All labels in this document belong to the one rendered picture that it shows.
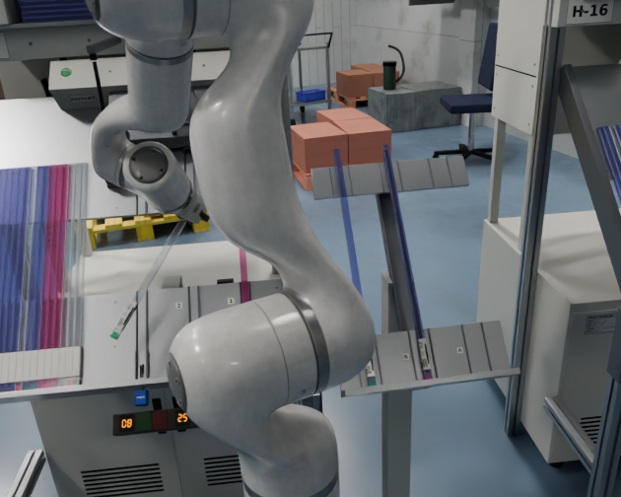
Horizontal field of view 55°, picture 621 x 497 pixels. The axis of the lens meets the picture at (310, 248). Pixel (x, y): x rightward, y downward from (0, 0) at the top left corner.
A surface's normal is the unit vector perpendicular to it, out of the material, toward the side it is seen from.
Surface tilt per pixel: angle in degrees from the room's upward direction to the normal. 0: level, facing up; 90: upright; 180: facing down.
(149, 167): 56
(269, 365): 68
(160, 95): 121
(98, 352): 46
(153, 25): 131
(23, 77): 90
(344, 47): 90
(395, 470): 90
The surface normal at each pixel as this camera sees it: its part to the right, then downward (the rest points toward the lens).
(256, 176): 0.34, 0.10
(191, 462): 0.10, 0.40
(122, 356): 0.04, -0.36
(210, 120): -0.42, -0.04
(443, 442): -0.05, -0.91
